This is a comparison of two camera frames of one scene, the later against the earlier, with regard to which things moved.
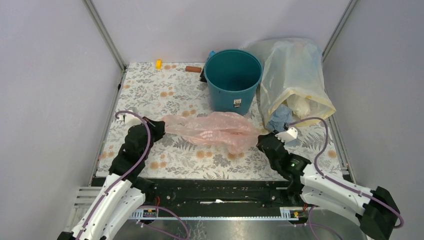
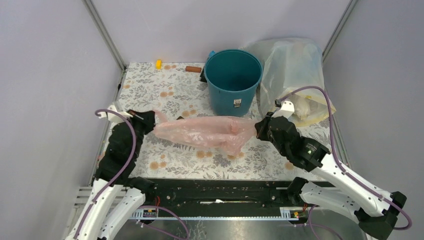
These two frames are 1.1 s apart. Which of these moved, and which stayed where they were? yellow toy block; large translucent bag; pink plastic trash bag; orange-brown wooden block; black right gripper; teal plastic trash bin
Moved: pink plastic trash bag; black right gripper
Stayed: large translucent bag; teal plastic trash bin; yellow toy block; orange-brown wooden block
